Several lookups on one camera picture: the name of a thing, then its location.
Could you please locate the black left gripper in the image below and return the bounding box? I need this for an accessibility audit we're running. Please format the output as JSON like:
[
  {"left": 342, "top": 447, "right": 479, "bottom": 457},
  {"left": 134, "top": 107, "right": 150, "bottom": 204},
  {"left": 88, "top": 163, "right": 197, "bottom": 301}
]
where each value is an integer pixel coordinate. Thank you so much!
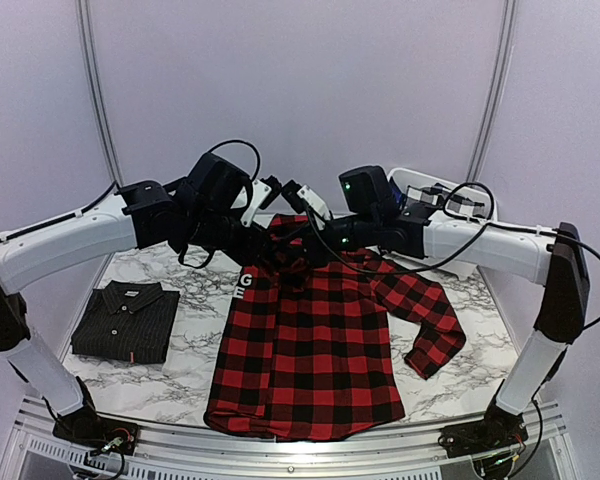
[{"left": 184, "top": 207, "right": 274, "bottom": 267}]

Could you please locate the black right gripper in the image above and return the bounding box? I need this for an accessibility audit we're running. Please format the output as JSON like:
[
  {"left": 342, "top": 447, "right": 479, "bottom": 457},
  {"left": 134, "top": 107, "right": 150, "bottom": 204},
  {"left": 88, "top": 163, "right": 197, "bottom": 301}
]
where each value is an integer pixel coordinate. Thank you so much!
[{"left": 277, "top": 211, "right": 378, "bottom": 269}]

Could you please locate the red black plaid shirt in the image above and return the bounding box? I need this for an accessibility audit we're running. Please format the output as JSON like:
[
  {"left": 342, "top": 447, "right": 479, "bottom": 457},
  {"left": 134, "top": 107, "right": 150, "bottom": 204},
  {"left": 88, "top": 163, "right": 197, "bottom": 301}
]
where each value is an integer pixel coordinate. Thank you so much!
[{"left": 203, "top": 213, "right": 467, "bottom": 444}]

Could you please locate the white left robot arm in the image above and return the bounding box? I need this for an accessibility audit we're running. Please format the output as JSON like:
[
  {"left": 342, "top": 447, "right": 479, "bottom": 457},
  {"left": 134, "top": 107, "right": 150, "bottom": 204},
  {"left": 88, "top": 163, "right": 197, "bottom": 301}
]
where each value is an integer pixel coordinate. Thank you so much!
[{"left": 0, "top": 177, "right": 274, "bottom": 445}]

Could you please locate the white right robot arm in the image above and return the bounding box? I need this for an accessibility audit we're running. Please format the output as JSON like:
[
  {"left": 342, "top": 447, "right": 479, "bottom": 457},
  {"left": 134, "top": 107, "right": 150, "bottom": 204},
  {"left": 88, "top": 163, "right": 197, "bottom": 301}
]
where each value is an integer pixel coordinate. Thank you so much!
[{"left": 305, "top": 206, "right": 592, "bottom": 448}]

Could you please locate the blue folded garment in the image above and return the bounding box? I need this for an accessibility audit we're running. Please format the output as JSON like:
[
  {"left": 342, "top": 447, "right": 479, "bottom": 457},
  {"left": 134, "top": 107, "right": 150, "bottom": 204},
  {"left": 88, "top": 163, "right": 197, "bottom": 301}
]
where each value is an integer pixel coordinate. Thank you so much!
[{"left": 389, "top": 179, "right": 406, "bottom": 211}]

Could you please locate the black white plaid shirt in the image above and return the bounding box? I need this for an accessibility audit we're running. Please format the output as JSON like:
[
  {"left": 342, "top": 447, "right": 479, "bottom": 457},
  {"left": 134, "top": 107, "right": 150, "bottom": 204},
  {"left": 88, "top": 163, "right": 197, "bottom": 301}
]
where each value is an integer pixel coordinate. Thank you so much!
[{"left": 403, "top": 183, "right": 489, "bottom": 218}]

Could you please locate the white plastic bin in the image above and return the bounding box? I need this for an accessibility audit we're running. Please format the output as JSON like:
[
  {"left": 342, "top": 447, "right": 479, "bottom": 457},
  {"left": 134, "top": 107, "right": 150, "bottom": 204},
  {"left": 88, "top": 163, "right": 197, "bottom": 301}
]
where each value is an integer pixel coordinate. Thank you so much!
[{"left": 387, "top": 167, "right": 498, "bottom": 220}]

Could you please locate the black pinstripe folded shirt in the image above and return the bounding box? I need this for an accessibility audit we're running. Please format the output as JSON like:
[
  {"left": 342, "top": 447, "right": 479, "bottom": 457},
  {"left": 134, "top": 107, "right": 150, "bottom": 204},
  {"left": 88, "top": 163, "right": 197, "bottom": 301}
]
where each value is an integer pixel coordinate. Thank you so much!
[{"left": 71, "top": 281, "right": 180, "bottom": 364}]

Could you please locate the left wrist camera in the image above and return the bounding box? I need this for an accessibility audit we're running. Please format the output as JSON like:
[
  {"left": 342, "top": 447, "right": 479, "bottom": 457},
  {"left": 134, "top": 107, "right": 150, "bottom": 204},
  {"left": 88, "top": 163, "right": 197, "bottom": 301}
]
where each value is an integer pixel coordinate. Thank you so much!
[{"left": 176, "top": 152, "right": 274, "bottom": 227}]

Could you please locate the right wall corner profile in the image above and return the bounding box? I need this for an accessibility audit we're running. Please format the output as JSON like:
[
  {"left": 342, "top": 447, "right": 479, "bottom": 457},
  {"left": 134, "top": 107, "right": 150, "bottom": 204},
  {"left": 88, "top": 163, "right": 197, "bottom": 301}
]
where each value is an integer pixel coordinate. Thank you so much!
[{"left": 465, "top": 0, "right": 518, "bottom": 181}]

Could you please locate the wall corner profile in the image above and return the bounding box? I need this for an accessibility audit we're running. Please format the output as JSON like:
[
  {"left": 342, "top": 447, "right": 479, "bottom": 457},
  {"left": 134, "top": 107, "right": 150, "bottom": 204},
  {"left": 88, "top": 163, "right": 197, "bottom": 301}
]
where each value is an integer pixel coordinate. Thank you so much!
[
  {"left": 465, "top": 0, "right": 518, "bottom": 181},
  {"left": 75, "top": 0, "right": 125, "bottom": 186}
]

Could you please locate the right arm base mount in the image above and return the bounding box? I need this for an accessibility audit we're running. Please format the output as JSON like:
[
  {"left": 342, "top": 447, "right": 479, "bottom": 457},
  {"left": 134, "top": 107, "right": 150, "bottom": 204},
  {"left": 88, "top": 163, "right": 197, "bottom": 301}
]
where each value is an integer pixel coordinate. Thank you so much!
[{"left": 438, "top": 420, "right": 529, "bottom": 479}]

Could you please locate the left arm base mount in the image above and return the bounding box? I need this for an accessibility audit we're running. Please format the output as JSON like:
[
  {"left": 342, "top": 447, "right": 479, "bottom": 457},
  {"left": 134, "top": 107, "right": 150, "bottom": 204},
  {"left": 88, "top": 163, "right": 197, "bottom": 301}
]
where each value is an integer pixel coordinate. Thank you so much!
[{"left": 53, "top": 411, "right": 140, "bottom": 479}]

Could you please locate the left wall corner profile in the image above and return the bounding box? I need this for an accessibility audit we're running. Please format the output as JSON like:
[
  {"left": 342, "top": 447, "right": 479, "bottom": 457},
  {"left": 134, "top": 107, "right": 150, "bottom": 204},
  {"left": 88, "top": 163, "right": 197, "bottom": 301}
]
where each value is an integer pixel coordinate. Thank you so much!
[{"left": 75, "top": 0, "right": 125, "bottom": 186}]

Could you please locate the aluminium front frame rail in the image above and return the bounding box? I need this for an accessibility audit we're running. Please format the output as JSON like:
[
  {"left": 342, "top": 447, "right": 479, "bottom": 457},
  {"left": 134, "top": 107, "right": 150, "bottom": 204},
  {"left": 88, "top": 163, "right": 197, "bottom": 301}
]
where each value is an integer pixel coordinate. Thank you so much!
[{"left": 0, "top": 396, "right": 584, "bottom": 479}]

